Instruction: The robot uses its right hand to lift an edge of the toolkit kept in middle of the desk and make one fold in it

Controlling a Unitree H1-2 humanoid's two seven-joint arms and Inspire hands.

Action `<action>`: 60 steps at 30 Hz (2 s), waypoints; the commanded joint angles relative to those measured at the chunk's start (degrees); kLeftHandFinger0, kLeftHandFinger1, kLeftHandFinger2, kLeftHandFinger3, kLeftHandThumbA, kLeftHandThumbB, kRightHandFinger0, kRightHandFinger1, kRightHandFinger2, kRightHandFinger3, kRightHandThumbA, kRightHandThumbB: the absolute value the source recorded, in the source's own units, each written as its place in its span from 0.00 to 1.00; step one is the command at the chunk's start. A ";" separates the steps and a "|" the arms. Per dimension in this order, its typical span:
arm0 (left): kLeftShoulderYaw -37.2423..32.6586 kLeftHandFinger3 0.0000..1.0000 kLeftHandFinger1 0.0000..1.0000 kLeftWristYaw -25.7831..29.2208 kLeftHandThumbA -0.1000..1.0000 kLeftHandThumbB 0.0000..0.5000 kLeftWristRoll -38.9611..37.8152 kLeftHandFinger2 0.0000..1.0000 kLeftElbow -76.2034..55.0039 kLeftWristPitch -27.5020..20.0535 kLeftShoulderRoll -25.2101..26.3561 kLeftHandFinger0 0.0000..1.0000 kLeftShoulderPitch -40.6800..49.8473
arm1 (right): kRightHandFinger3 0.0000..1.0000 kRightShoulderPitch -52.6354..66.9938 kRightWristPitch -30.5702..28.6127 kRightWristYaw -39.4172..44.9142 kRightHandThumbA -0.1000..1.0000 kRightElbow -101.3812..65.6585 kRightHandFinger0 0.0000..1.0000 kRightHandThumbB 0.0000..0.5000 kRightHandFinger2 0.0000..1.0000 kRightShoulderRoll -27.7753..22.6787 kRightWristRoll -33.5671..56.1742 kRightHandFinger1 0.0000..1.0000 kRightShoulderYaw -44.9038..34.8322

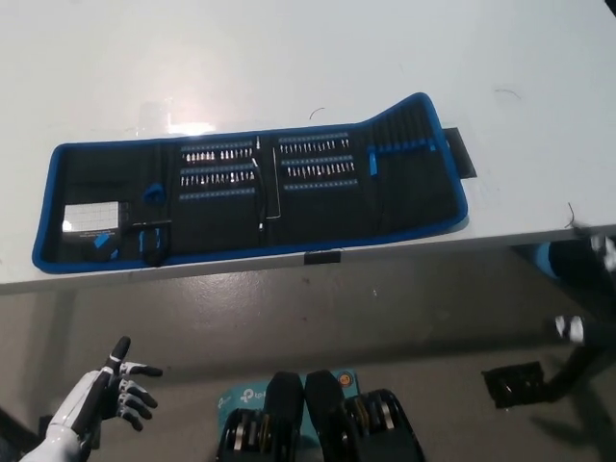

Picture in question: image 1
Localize black desk leg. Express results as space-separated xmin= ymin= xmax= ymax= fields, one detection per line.
xmin=542 ymin=331 xmax=616 ymax=403

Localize thin L-shaped metal key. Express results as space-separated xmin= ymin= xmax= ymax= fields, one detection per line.
xmin=272 ymin=148 xmax=284 ymax=220

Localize black tape patch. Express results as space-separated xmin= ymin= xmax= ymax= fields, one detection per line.
xmin=442 ymin=126 xmax=478 ymax=180

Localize light blue padded object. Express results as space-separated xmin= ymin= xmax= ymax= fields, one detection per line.
xmin=531 ymin=243 xmax=562 ymax=279

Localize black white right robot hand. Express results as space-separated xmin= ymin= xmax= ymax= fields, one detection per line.
xmin=552 ymin=221 xmax=616 ymax=345

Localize teal tp-link box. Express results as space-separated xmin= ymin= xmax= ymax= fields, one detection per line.
xmin=215 ymin=368 xmax=362 ymax=434

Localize row of silver bits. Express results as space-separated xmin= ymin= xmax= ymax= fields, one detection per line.
xmin=182 ymin=149 xmax=254 ymax=163
xmin=280 ymin=140 xmax=350 ymax=152
xmin=286 ymin=164 xmax=357 ymax=177
xmin=181 ymin=173 xmax=256 ymax=187

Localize small black tape strip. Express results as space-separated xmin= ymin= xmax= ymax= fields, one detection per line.
xmin=302 ymin=249 xmax=343 ymax=266

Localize black blue-edged toolkit roll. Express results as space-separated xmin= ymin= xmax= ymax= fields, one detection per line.
xmin=31 ymin=90 xmax=471 ymax=276

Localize blue black small tool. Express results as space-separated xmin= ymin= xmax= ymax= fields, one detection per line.
xmin=138 ymin=229 xmax=163 ymax=266

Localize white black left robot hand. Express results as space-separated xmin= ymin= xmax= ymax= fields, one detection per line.
xmin=46 ymin=335 xmax=165 ymax=438

